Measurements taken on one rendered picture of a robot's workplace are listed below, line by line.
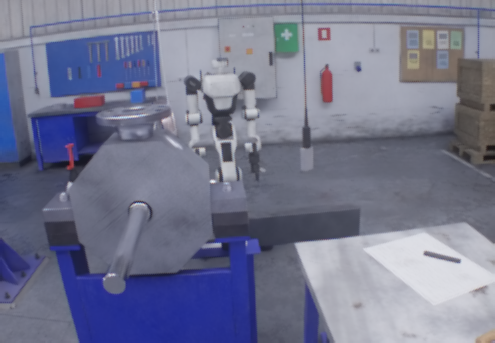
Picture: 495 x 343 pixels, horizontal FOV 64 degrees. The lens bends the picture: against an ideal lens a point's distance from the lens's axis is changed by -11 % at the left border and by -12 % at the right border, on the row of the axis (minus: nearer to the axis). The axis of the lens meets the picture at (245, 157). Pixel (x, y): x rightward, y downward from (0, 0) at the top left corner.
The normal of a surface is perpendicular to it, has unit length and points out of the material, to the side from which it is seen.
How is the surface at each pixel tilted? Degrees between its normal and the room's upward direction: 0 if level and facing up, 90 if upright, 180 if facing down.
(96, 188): 90
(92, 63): 90
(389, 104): 90
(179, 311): 90
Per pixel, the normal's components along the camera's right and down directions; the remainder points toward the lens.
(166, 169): 0.08, 0.26
